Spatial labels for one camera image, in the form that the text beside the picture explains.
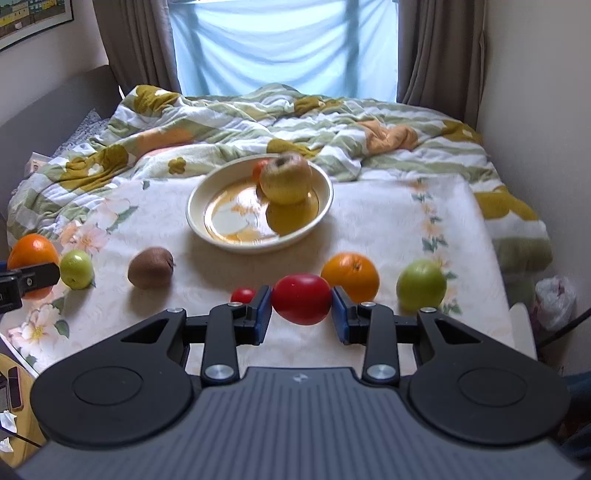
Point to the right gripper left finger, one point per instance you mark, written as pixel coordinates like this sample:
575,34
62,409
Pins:
228,326

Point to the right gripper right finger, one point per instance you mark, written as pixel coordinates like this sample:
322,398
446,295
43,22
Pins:
371,325

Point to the small red cherry tomato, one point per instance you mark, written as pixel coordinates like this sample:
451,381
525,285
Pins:
243,296

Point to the large orange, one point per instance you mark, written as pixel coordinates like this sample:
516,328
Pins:
355,273

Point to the large red tomato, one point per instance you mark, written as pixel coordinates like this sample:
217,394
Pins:
302,299

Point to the small green apple left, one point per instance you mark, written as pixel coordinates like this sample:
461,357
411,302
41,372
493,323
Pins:
76,270

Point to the green apple right side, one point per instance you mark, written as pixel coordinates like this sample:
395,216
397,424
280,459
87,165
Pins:
421,284

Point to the brown kiwi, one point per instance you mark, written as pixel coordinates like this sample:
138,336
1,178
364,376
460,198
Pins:
151,268

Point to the white floral bedsheet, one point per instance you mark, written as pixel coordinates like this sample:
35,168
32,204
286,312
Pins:
392,222

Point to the cream yellow ceramic bowl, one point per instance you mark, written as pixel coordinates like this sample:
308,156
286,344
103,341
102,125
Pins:
227,210

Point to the grey headboard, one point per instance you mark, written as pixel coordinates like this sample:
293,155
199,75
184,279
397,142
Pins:
45,124

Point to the large yellowish apple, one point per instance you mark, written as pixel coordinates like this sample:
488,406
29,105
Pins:
286,179

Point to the small mandarin in bowl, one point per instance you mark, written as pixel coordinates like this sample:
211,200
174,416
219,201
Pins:
258,169

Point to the grey patterned pillow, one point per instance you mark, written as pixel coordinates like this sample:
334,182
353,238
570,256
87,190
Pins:
91,125

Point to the white plastic bag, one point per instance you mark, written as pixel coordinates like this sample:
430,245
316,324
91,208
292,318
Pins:
555,303

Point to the striped floral duvet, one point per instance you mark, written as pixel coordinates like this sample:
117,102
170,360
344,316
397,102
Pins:
157,134

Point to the left brown curtain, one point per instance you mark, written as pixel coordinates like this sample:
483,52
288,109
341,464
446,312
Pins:
138,41

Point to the brown curtain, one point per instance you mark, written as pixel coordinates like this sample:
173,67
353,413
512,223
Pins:
441,56
138,41

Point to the light blue window cloth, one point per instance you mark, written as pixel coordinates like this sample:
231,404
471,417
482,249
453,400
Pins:
333,48

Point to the right brown curtain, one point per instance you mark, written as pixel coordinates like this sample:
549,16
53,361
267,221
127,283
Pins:
441,56

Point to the framed wall picture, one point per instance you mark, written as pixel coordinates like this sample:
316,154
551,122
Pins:
21,19

